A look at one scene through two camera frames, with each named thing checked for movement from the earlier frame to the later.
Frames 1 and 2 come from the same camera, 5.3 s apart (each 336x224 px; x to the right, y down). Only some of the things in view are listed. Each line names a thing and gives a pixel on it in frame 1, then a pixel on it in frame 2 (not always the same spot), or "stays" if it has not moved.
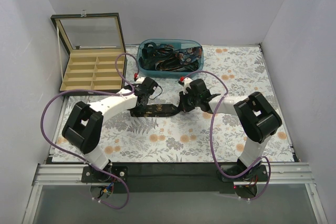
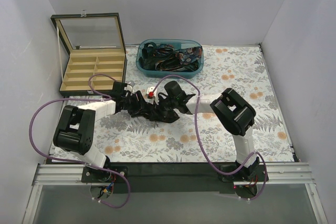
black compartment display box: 97,60 stays
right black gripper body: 188,102 to 163,107
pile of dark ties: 166,57 stays
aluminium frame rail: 284,174 stays
